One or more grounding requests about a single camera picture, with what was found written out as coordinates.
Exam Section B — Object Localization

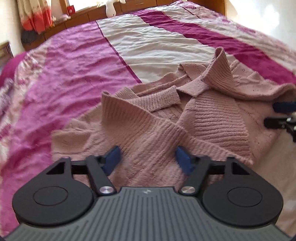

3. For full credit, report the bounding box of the wooden window side cabinet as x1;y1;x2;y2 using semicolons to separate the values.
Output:
21;0;226;52

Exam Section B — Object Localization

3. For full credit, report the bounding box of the orange white curtain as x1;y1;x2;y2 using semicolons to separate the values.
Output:
17;0;52;34

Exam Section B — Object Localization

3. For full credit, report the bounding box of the pink knitted sweater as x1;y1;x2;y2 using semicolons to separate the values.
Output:
51;48;295;187

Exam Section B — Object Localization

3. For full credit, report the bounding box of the magenta pillow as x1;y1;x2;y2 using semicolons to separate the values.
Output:
0;52;27;87

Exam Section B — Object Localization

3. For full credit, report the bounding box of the wooden headboard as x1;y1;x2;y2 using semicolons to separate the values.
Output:
0;41;14;68

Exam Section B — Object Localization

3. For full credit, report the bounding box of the magenta floral bed cover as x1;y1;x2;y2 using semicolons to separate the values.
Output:
1;1;295;235

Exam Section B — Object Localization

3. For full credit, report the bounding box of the red box on cabinet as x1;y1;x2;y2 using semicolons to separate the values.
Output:
67;5;76;16

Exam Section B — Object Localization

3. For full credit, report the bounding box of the white cloth on cabinet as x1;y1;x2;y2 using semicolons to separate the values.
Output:
105;0;126;18

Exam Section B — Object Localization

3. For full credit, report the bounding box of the dark bag on cabinet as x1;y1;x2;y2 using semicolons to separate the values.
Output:
21;30;42;45

